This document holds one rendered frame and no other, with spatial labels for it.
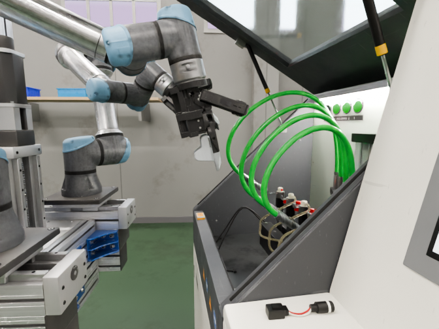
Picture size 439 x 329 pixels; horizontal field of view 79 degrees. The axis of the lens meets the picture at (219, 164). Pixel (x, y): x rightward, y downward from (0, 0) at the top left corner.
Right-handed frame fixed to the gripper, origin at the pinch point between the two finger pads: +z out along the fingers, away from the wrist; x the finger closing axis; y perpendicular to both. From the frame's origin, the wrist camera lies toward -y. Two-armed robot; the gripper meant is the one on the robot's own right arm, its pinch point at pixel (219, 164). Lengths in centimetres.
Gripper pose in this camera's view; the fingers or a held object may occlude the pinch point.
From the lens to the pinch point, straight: 65.2
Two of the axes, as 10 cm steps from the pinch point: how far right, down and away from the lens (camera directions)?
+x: 1.2, 2.0, -9.7
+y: -9.7, 2.4, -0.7
